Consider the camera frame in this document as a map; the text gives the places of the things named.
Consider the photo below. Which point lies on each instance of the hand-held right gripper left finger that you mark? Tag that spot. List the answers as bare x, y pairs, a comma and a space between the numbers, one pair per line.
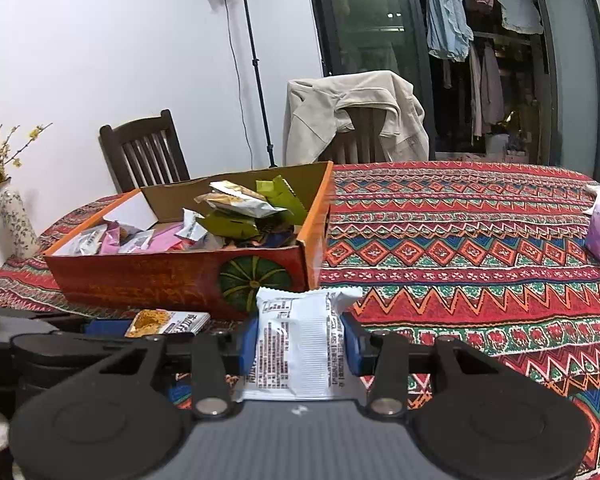
247, 345

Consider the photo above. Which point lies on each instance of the red patterned tablecloth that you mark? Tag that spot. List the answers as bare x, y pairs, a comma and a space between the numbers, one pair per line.
455, 260

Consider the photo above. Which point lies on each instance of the floral ceramic vase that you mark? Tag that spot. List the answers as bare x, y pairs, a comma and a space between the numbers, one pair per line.
17, 225

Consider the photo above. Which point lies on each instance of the beige jacket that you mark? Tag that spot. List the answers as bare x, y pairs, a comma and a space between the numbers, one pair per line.
320, 110

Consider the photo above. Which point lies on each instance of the light blue hanging shirt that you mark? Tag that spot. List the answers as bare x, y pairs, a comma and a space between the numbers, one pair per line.
447, 15

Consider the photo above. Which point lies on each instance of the orange cardboard box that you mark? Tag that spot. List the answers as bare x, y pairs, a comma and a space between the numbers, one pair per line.
155, 280

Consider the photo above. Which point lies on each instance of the wooden chair under jacket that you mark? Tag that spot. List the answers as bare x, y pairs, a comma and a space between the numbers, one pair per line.
365, 135

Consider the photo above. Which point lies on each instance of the sliding glass door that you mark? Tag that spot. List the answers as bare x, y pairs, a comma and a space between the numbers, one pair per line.
370, 20

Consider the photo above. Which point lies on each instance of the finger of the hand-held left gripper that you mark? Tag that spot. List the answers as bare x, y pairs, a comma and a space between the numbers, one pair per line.
107, 327

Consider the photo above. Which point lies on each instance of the dark wooden chair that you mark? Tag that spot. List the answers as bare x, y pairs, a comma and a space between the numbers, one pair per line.
130, 135

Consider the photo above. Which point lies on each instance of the pile of assorted snack packets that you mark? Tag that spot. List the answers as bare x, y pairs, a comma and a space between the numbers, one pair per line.
230, 225

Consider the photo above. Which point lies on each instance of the yellow white snack packet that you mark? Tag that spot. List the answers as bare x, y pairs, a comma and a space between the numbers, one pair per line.
165, 322

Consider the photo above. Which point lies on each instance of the pale hanging clothes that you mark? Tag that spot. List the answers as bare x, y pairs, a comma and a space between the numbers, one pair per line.
490, 90

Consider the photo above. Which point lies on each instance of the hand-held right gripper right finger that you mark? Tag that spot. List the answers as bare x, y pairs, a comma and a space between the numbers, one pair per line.
352, 345

